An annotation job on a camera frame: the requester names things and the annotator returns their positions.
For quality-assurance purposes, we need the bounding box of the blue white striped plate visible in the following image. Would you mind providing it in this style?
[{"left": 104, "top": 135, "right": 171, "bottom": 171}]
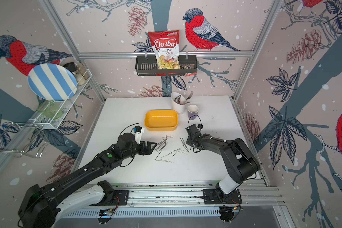
[{"left": 28, "top": 64, "right": 78, "bottom": 101}]

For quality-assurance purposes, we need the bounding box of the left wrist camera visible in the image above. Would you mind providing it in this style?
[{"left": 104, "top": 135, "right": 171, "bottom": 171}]
[{"left": 133, "top": 126, "right": 144, "bottom": 144}]

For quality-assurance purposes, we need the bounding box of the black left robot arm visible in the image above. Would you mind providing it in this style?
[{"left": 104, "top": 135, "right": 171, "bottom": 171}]
[{"left": 18, "top": 133, "right": 157, "bottom": 228}]

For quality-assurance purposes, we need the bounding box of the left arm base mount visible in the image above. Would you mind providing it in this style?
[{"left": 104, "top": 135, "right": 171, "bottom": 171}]
[{"left": 91, "top": 190, "right": 129, "bottom": 206}]

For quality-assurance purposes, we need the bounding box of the yellow plastic storage box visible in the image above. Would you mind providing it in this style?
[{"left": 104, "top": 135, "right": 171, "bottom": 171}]
[{"left": 144, "top": 110, "right": 178, "bottom": 132}]

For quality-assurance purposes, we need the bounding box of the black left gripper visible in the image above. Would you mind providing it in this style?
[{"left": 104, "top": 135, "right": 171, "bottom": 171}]
[{"left": 122, "top": 139, "right": 158, "bottom": 160}]

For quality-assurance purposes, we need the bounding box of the black wall basket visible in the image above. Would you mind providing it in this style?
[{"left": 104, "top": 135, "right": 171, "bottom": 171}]
[{"left": 135, "top": 55, "right": 198, "bottom": 76}]

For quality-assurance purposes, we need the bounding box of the clear wire dish rack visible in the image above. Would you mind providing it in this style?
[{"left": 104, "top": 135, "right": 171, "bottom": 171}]
[{"left": 0, "top": 69, "right": 93, "bottom": 158}]

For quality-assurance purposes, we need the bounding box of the dark lid spice jar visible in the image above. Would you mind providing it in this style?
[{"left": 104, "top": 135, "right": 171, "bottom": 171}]
[{"left": 63, "top": 62, "right": 82, "bottom": 82}]

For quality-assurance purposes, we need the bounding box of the purple mug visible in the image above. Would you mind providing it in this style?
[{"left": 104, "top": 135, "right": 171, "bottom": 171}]
[{"left": 187, "top": 104, "right": 199, "bottom": 120}]

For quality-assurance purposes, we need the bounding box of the red Chuba chips bag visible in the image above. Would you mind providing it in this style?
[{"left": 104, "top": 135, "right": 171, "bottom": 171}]
[{"left": 148, "top": 30, "right": 181, "bottom": 70}]

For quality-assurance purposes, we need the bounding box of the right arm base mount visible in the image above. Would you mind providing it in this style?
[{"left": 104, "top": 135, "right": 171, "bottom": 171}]
[{"left": 200, "top": 189, "right": 242, "bottom": 205}]

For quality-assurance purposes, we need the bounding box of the white cutlery holder cup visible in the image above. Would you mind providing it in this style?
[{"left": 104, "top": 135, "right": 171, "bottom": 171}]
[{"left": 171, "top": 92, "right": 186, "bottom": 114}]

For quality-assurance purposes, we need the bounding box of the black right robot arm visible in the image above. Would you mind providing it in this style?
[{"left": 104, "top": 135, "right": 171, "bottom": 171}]
[{"left": 186, "top": 124, "right": 260, "bottom": 203}]

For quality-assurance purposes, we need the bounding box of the steel nail pile left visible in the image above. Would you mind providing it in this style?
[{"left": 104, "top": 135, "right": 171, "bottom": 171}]
[{"left": 154, "top": 135, "right": 173, "bottom": 161}]

